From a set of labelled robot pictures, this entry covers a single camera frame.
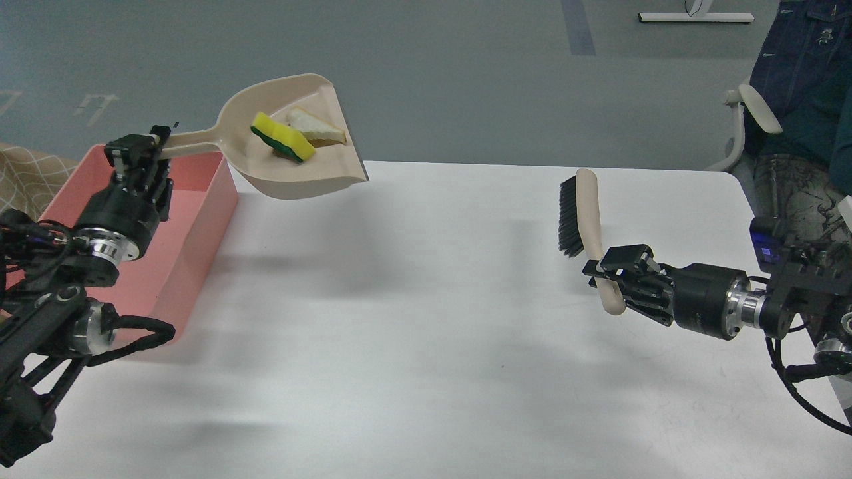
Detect yellow green sponge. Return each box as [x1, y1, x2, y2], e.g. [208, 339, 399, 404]
[250, 112, 316, 164]

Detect beige plastic dustpan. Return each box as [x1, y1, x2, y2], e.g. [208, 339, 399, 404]
[162, 73, 369, 200]

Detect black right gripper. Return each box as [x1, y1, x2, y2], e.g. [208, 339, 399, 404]
[583, 243, 763, 341]

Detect person in teal sweater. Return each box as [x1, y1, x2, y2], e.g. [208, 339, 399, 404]
[745, 1, 851, 267]

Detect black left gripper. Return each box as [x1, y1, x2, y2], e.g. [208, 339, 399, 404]
[74, 125, 174, 261]

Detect white office chair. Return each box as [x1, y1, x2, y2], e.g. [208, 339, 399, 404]
[705, 84, 783, 172]

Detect beige hand brush black bristles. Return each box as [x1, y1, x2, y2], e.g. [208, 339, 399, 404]
[557, 168, 626, 316]

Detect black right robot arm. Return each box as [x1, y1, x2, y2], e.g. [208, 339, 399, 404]
[577, 216, 850, 434]

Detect pink plastic bin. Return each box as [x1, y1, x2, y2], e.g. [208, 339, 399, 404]
[43, 144, 238, 341]

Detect white table leg base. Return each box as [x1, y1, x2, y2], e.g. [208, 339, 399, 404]
[637, 1, 755, 25]

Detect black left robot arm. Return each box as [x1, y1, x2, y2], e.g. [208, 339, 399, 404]
[1, 125, 176, 468]

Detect beige checkered cloth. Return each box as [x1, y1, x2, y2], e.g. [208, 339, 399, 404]
[1, 143, 79, 220]

